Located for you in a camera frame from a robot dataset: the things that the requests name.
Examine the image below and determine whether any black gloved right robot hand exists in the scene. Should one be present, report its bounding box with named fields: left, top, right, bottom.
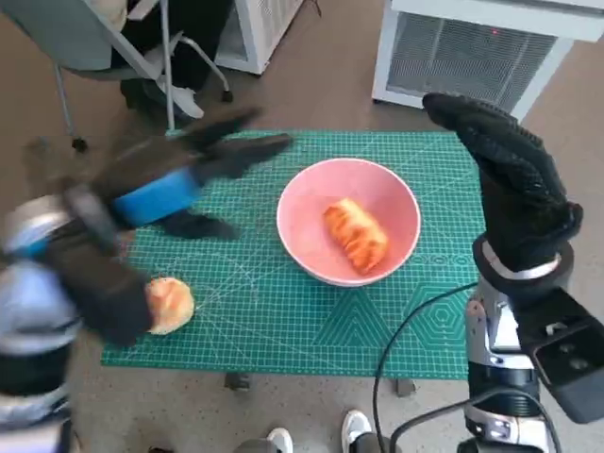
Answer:
left=422, top=92, right=584, bottom=274

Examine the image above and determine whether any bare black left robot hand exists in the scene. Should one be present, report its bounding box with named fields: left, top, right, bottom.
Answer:
left=98, top=107, right=294, bottom=242

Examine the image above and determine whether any round toy bread bun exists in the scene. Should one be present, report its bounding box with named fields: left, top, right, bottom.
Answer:
left=144, top=277, right=195, bottom=335

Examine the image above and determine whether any pink bowl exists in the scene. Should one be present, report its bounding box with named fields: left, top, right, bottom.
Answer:
left=276, top=158, right=422, bottom=288

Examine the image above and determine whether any long orange toy bread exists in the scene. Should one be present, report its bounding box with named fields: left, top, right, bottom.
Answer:
left=323, top=197, right=390, bottom=277

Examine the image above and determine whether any seated person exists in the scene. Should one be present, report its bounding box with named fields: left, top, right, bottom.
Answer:
left=92, top=0, right=235, bottom=119

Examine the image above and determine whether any large white grille cabinet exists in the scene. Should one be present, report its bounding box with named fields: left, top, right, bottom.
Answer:
left=371, top=0, right=604, bottom=124

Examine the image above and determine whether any green cutting mat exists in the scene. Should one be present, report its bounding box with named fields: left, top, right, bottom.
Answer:
left=100, top=129, right=487, bottom=381

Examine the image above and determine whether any grey-green office chair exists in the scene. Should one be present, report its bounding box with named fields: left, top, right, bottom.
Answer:
left=8, top=0, right=235, bottom=151

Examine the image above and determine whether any small white grille cabinet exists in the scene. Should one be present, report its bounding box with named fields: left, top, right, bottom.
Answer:
left=214, top=0, right=308, bottom=76

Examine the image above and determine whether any standing person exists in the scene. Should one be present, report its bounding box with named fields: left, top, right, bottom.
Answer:
left=230, top=409, right=393, bottom=453

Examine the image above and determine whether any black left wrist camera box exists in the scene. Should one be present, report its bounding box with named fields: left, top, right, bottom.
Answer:
left=46, top=183, right=155, bottom=348

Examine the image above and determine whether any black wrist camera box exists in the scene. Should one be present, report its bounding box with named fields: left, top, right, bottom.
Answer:
left=46, top=183, right=155, bottom=348
left=513, top=285, right=604, bottom=425

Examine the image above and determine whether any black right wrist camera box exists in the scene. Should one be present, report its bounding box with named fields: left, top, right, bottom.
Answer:
left=513, top=285, right=604, bottom=425

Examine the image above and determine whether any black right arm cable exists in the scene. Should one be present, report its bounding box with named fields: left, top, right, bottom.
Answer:
left=390, top=386, right=515, bottom=453
left=372, top=281, right=478, bottom=440

